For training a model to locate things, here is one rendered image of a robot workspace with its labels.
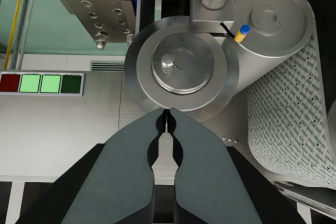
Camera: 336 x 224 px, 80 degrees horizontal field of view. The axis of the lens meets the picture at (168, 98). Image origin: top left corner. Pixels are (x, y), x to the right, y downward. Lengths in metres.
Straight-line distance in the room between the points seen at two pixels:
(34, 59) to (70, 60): 0.55
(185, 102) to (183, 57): 0.05
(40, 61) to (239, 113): 3.36
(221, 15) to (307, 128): 0.19
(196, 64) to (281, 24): 0.14
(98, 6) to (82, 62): 2.86
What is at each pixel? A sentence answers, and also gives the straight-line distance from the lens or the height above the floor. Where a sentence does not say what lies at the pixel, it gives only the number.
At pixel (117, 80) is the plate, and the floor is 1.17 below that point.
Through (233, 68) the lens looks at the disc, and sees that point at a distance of 0.27.
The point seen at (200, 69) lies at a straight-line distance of 0.24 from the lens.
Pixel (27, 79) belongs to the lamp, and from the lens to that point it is 0.72.
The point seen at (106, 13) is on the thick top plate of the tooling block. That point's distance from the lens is 0.57.
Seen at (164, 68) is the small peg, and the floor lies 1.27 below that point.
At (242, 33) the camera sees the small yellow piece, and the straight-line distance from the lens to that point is 0.23.
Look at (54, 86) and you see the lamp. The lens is 0.67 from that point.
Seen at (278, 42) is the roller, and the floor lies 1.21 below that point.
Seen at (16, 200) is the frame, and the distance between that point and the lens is 0.72.
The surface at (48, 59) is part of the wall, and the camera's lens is 3.64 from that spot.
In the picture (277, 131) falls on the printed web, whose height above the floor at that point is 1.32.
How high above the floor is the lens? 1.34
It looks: 12 degrees down
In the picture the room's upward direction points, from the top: 179 degrees counter-clockwise
